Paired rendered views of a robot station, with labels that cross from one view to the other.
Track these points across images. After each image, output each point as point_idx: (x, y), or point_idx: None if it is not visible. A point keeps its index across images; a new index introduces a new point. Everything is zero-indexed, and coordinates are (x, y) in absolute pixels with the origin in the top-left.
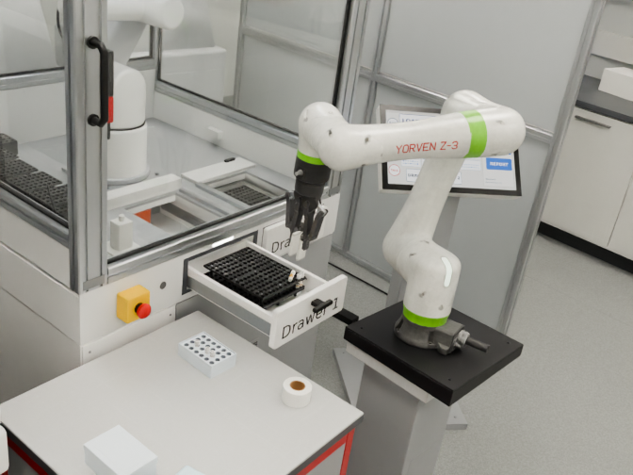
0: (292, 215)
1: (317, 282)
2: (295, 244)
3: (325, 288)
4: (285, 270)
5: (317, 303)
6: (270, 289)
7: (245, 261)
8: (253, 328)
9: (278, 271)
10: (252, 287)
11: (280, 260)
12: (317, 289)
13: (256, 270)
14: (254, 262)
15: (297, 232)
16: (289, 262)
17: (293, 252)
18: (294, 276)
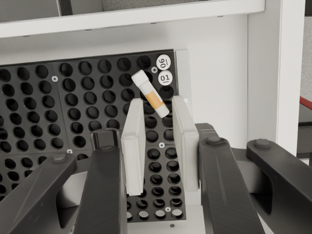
0: (44, 229)
1: (197, 18)
2: (142, 140)
3: (298, 97)
4: (111, 78)
5: (308, 146)
6: (166, 180)
7: (14, 139)
8: (48, 3)
9: (104, 100)
10: (134, 207)
11: (42, 33)
12: (289, 125)
13: (67, 144)
14: (28, 119)
15: (132, 165)
16: (70, 21)
17: (144, 130)
18: (110, 27)
